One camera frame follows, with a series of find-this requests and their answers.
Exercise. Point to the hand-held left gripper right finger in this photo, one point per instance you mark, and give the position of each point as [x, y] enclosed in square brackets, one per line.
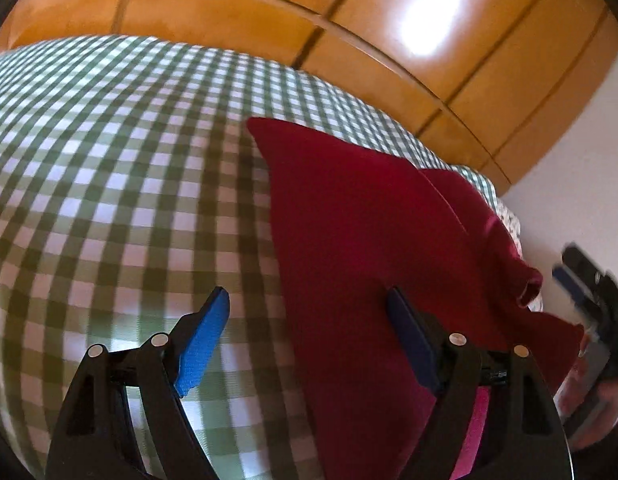
[414, 335]

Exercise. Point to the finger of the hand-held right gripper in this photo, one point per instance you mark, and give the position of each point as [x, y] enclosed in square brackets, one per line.
[584, 265]
[571, 285]

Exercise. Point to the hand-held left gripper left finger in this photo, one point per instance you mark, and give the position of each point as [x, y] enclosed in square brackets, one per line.
[204, 335]

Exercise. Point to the red embroidered sweater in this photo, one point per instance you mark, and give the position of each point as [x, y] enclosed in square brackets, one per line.
[369, 240]

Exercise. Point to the person's right hand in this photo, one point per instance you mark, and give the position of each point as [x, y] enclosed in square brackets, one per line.
[574, 385]

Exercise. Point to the green white checked bedsheet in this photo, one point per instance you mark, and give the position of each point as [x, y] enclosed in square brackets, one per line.
[119, 185]

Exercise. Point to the wooden panelled wardrobe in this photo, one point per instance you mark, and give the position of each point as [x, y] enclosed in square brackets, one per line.
[339, 15]

